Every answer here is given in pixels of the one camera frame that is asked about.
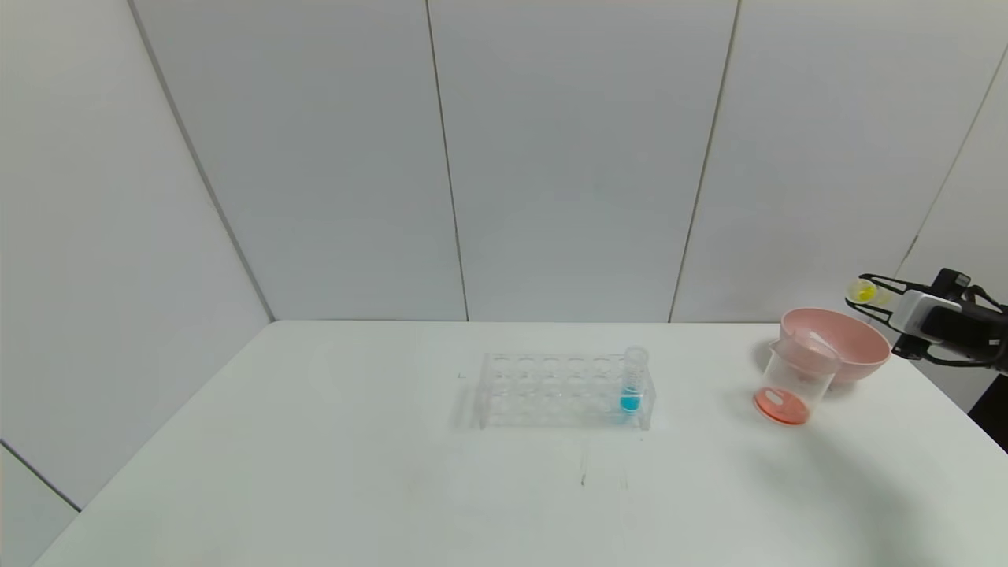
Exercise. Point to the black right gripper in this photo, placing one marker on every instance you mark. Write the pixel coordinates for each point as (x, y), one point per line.
(918, 309)

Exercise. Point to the test tube with yellow pigment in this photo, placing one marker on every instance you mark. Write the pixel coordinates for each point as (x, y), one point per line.
(865, 292)

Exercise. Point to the test tube with red pigment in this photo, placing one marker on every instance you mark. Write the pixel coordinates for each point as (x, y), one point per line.
(815, 339)

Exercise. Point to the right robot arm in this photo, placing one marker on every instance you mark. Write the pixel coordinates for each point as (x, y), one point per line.
(1002, 346)

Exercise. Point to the clear plastic beaker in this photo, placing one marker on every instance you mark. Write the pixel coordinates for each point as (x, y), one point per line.
(791, 386)

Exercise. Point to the test tube with blue pigment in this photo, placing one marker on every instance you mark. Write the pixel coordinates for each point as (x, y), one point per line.
(631, 394)

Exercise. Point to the clear plastic test tube rack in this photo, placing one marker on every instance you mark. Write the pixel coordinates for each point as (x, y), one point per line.
(551, 417)

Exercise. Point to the pink bowl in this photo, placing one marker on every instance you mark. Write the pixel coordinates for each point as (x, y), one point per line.
(858, 342)

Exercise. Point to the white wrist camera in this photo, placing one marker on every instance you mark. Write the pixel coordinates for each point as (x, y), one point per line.
(917, 311)

